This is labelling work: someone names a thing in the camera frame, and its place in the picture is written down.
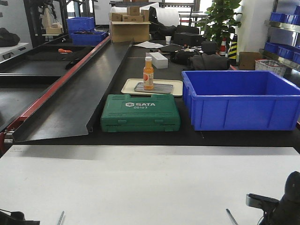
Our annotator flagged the orange tool on conveyor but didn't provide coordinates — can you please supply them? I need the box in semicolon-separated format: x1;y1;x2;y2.
58;48;72;53

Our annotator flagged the white paper cup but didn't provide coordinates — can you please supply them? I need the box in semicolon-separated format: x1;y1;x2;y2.
165;36;172;45

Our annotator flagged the black yellow striped cone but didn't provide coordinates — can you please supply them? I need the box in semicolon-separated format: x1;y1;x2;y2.
227;34;238;66

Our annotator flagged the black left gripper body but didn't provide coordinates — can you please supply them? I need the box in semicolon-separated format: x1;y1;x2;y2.
0;209;40;225

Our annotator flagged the green SATA tool case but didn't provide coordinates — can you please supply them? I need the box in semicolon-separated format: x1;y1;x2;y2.
100;94;180;132

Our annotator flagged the green potted plant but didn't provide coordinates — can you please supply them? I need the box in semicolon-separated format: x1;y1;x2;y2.
197;0;242;46

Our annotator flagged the large blue plastic bin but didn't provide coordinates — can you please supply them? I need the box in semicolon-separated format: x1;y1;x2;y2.
181;70;300;131

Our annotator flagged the orange juice bottle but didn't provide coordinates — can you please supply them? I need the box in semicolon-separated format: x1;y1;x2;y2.
143;56;154;90

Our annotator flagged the long black metal chute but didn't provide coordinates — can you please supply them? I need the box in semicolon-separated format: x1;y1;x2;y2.
13;41;132;142

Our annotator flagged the screwdriver green black handle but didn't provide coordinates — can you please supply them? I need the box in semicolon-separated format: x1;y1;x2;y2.
57;211;65;225
225;209;239;225

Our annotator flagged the red white traffic cone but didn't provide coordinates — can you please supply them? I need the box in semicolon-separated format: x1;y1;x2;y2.
218;37;226;56

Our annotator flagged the brown cardboard box on floor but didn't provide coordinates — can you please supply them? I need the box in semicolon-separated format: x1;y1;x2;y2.
238;52;263;70

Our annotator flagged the dark grey clothing pile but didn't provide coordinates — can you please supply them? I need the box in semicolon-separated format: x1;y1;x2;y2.
190;53;230;70

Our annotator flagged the upper blue crate stacked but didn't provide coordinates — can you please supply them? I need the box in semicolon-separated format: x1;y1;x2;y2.
67;17;95;32

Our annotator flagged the large open cardboard box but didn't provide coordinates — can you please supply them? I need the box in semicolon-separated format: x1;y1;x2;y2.
110;21;150;43

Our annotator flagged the small grey metal tray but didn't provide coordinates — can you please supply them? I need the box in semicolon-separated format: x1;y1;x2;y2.
134;82;173;94

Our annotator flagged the white rectangular box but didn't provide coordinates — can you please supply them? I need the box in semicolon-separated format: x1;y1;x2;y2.
145;52;168;69

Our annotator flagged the blue crate on conveyor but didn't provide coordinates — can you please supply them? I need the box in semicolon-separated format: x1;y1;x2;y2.
71;32;108;46

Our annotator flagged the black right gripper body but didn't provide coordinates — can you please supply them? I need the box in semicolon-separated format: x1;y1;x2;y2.
246;171;300;225

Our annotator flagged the cream plastic tray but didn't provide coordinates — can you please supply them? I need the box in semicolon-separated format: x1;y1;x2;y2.
121;78;183;97

